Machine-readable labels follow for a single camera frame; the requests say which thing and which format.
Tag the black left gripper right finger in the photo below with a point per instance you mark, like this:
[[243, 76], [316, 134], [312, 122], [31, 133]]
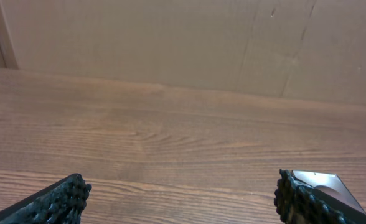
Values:
[[297, 202]]

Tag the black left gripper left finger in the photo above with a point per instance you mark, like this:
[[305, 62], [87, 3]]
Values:
[[60, 203]]

